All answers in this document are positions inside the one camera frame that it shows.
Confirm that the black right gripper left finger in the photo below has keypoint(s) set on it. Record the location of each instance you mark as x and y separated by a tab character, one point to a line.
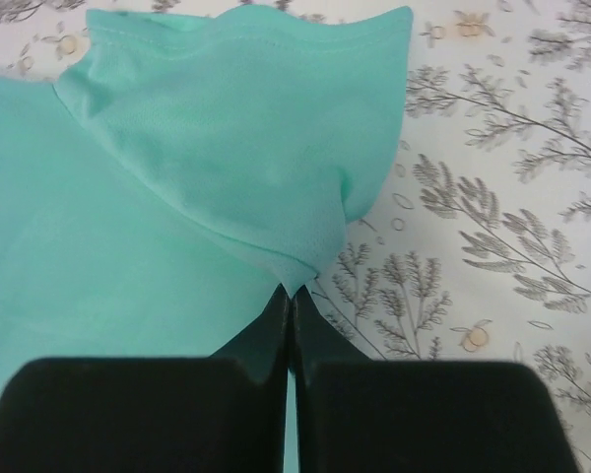
222	413

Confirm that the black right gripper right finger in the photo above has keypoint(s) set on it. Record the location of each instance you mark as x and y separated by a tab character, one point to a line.
356	414

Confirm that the teal green t-shirt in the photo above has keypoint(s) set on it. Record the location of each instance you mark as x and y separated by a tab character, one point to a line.
156	194

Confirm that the floral patterned table mat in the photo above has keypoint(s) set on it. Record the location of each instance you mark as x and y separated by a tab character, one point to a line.
478	247

